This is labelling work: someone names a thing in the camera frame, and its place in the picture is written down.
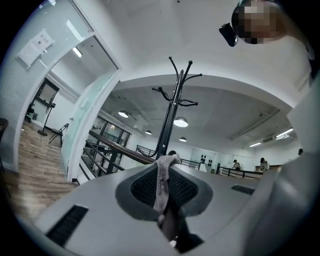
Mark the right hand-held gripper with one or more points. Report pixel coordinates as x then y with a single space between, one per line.
290 207

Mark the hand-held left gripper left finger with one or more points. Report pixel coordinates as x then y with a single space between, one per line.
140 190

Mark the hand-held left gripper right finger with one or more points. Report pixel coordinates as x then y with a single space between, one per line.
190 192

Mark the grey cloth cap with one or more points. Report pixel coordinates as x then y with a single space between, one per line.
162 180

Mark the black metal coat rack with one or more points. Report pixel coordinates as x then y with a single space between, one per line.
170 117

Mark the black railing with wooden handrail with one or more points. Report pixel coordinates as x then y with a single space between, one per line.
117 147

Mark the black balcony railing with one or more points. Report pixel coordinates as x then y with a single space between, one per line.
235 172

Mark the dome pendant lamp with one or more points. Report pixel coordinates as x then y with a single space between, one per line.
180 122
182 139
148 132
123 114

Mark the black framed windows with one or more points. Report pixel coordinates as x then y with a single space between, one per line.
115 132

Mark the fluorescent tube light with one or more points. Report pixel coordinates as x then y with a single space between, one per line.
255 144
283 133

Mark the black folding chair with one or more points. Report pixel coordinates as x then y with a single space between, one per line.
60 132

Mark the frosted glass partition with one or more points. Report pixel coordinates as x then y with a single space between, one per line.
82 105

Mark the black standing fan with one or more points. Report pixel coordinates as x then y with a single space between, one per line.
48 117

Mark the ceiling strip light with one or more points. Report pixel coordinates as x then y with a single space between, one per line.
77 52

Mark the white paper notice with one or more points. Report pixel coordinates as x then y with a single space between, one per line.
35 48

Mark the person's head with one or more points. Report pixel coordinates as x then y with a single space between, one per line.
260 21

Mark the cluster of black wall discs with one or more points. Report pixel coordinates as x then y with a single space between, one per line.
206 160

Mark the black head camera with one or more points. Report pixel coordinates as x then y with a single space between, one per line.
228 35

